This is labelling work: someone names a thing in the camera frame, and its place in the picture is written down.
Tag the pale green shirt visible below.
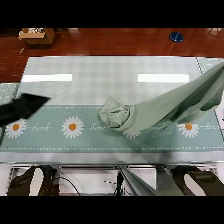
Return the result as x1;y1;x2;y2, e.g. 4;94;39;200
97;61;224;140

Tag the blue round object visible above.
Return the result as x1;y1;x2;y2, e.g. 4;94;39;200
168;31;185;43

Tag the brown cardboard box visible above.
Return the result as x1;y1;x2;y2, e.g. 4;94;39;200
17;27;56;46

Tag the silver frame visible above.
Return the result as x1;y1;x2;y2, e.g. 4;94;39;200
0;161;224;197

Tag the black cable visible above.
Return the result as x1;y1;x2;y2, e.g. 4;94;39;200
57;175;82;197

